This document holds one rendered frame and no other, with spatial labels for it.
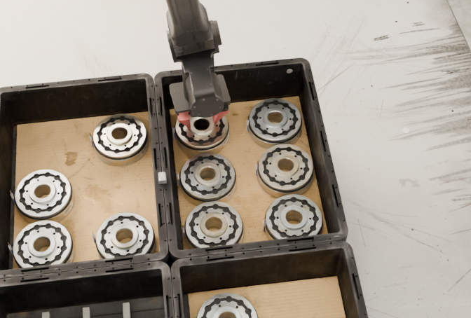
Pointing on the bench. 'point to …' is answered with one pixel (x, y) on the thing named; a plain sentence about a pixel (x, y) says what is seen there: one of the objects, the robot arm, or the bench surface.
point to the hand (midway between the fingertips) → (201, 122)
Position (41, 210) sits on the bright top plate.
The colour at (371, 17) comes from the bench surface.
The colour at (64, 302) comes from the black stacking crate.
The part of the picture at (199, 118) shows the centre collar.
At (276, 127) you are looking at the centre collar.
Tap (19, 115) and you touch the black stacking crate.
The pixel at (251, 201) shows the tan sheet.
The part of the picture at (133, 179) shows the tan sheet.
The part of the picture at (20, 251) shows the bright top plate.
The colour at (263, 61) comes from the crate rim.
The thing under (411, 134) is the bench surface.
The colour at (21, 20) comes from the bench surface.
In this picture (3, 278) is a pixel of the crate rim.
